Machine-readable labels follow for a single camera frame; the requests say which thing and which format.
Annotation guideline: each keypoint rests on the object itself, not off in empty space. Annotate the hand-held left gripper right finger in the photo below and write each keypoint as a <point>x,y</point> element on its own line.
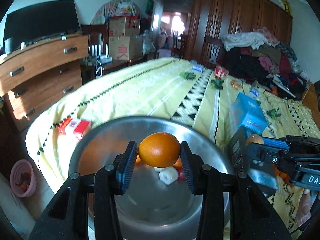
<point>187,167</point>

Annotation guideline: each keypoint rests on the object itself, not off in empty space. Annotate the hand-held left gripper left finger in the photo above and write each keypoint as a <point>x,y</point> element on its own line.
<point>128,166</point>

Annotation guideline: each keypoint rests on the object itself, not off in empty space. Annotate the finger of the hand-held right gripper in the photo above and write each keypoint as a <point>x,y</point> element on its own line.
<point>260,152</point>
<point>273,142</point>

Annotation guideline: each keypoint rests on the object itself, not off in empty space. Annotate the small red fruit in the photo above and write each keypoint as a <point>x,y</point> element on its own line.
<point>181,174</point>

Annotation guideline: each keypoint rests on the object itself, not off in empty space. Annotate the small orange fruit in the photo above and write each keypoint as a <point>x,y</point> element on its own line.
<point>178,163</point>

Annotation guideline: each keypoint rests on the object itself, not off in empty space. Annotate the yellow round fruit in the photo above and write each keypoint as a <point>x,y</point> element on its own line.
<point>253,140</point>

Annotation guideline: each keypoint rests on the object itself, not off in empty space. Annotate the white foam piece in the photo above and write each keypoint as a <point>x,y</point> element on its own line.
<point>168,175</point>

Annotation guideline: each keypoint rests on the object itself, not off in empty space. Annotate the round orange fruit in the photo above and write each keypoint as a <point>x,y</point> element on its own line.
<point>159,150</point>

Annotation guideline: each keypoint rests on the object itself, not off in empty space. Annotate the stainless steel bowl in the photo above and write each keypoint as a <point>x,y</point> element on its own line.
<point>150,205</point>

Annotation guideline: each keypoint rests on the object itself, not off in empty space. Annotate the person's right hand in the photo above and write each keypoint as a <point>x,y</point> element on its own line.
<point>303,210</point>

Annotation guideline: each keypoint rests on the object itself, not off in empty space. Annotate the blue and white carton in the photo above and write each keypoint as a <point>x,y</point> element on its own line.
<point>247,112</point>

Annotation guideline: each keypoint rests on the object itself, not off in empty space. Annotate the blue and white packet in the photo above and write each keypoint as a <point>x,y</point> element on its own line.
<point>254,92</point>
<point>197,68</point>

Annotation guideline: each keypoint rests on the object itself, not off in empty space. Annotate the red and white carton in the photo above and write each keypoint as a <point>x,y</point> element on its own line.
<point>75,127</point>

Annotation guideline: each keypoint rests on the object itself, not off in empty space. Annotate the orange snack packet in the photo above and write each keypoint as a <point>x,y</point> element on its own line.
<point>235,83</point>

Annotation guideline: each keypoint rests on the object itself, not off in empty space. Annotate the yellow patterned blanket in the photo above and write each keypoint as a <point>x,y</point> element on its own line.
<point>150,92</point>

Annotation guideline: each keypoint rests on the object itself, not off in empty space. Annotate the heap of clothes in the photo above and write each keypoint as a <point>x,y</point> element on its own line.
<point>262,57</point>

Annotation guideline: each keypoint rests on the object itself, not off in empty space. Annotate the red snack packet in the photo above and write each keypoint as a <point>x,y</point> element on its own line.
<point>221,71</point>

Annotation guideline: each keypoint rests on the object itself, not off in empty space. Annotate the dark wooden side table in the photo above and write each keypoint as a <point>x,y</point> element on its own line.
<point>117,66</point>

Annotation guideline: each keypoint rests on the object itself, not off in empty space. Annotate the pink basket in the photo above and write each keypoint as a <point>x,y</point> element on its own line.
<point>23,180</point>

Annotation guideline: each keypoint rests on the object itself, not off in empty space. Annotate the white router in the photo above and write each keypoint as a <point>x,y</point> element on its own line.
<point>101,55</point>

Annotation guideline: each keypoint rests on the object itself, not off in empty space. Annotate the large cardboard box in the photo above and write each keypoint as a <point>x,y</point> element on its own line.
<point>125,48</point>

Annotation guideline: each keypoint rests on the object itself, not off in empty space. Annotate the wooden dresser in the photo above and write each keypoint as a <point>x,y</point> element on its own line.
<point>42,75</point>

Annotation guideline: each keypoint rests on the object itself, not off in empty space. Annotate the wooden wardrobe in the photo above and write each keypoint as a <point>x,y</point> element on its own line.
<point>237,20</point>

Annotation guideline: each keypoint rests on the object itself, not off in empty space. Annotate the small cardboard box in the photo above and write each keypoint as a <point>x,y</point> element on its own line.
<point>123,27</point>

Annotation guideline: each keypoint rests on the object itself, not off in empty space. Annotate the bundle of plastic bags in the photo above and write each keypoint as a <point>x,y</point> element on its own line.
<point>117,8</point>

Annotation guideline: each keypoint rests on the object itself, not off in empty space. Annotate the black television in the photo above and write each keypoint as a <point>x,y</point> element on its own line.
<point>40,22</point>

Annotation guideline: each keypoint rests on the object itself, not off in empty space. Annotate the white cup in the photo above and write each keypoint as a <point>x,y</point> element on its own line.
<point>8,45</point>

